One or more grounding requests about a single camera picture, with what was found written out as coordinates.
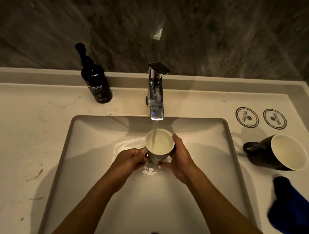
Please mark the person's right hand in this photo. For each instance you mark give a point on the person's right hand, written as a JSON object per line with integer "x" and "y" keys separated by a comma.
{"x": 181, "y": 162}

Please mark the person's left hand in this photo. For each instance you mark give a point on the person's left hand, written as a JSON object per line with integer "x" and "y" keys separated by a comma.
{"x": 125, "y": 162}

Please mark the person's left thumb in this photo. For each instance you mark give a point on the person's left thumb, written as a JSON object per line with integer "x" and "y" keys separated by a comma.
{"x": 139, "y": 154}

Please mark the person's right thumb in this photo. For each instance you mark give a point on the person's right thumb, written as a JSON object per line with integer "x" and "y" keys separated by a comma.
{"x": 177, "y": 143}

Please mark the black mug with white inside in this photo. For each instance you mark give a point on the black mug with white inside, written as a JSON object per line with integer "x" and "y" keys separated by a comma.
{"x": 159, "y": 145}
{"x": 277, "y": 151}

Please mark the person's left forearm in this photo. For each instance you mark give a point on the person's left forearm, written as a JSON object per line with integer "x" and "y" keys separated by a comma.
{"x": 87, "y": 205}

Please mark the person's right forearm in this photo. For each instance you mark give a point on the person's right forearm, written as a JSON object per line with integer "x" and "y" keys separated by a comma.
{"x": 217, "y": 202}

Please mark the white rectangular sink basin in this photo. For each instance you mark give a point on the white rectangular sink basin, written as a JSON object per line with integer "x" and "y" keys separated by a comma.
{"x": 149, "y": 192}

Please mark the chrome sink faucet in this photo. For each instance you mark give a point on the chrome sink faucet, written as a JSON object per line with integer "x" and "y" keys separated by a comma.
{"x": 155, "y": 91}

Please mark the round white paper coaster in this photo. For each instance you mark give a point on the round white paper coaster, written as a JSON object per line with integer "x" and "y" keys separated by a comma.
{"x": 247, "y": 117}
{"x": 274, "y": 119}

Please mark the black hand wash pump bottle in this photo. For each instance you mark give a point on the black hand wash pump bottle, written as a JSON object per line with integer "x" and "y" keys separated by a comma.
{"x": 96, "y": 80}

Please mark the dark blue cloth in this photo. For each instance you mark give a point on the dark blue cloth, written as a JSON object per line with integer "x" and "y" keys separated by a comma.
{"x": 289, "y": 207}

